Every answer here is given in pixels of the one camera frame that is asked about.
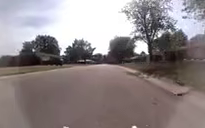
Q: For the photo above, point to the vehicle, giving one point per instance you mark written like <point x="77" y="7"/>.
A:
<point x="85" y="61"/>

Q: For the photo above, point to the dark round tree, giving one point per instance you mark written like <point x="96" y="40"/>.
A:
<point x="121" y="48"/>

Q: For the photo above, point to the dark broad tree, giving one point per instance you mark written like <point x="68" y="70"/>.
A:
<point x="79" y="50"/>

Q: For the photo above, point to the grey asphalt road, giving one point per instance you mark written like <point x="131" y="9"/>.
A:
<point x="90" y="96"/>

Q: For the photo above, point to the low dark house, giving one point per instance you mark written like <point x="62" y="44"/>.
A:
<point x="46" y="59"/>

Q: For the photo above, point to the dark tree behind house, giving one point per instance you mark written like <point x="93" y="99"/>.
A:
<point x="45" y="44"/>

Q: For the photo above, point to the tall sparse-leaved tree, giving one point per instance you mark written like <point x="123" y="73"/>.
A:
<point x="150" y="23"/>

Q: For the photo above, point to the concrete kerb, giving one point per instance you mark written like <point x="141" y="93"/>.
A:
<point x="163" y="85"/>

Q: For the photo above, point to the cluster of dark trees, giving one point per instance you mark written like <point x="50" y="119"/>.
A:
<point x="170" y="41"/>

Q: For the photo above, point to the shaded grass lawn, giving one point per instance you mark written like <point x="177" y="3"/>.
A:
<point x="190" y="75"/>

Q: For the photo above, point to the dry grass verge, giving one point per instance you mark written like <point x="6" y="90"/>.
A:
<point x="13" y="70"/>

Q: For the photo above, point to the reddish brick house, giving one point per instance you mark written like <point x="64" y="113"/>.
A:
<point x="200" y="50"/>

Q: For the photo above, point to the overhanging tree branches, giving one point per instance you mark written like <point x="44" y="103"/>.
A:
<point x="200" y="8"/>

